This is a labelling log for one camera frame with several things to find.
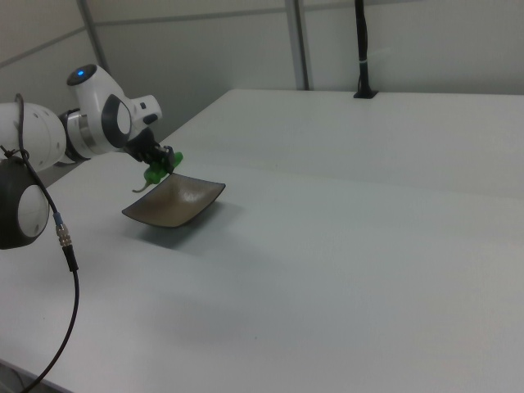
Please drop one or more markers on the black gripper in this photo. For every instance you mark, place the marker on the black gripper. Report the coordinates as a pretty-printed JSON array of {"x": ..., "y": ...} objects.
[{"x": 141, "y": 148}]

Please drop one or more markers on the green chili pepper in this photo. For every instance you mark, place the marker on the green chili pepper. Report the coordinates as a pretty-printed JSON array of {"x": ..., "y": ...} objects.
[{"x": 154, "y": 176}]

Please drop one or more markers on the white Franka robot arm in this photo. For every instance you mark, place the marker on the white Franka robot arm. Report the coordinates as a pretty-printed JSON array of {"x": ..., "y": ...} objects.
[{"x": 98, "y": 106}]

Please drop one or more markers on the square brown ceramic plate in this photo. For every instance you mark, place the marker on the square brown ceramic plate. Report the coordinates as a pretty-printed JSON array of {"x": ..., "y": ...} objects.
[{"x": 172, "y": 202}]

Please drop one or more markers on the black pole with base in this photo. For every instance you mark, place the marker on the black pole with base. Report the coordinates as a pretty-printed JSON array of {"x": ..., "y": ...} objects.
[{"x": 362, "y": 45}]

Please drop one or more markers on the grey corner wall post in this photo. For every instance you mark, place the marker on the grey corner wall post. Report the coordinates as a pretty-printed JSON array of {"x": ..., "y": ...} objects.
[{"x": 95, "y": 37}]

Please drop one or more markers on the grey vertical partition post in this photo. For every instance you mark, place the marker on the grey vertical partition post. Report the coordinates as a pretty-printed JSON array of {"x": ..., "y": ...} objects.
[{"x": 298, "y": 45}]

